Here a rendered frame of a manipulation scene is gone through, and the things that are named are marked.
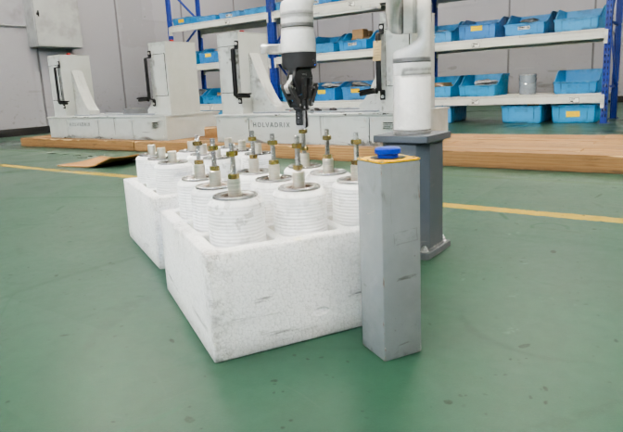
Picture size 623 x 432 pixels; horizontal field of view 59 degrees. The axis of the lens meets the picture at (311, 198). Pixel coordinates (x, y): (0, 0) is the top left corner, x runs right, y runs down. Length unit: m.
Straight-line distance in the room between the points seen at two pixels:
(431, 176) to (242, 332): 0.66
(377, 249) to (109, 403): 0.44
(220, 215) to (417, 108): 0.63
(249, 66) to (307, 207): 2.96
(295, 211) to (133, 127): 3.68
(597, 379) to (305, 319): 0.45
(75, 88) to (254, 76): 2.12
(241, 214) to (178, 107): 3.48
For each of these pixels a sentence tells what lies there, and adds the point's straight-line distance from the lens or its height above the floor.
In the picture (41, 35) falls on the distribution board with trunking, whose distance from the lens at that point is 7.70.
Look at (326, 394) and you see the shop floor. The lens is 0.83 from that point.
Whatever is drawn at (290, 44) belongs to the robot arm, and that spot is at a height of 0.51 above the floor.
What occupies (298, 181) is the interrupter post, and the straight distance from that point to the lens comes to 0.97.
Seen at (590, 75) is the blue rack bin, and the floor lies 0.40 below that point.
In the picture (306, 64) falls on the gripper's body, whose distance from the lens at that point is 1.20.
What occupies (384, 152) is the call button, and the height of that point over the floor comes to 0.32.
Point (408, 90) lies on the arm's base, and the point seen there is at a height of 0.41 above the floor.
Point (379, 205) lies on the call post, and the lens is 0.82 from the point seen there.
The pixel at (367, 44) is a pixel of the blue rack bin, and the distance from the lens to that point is 6.22.
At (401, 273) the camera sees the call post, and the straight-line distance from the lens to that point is 0.87.
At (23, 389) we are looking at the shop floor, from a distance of 0.98.
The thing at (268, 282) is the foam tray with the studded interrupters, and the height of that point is 0.12.
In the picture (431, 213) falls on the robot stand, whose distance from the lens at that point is 1.39.
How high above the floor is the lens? 0.43
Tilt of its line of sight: 11 degrees down
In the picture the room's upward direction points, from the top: 3 degrees counter-clockwise
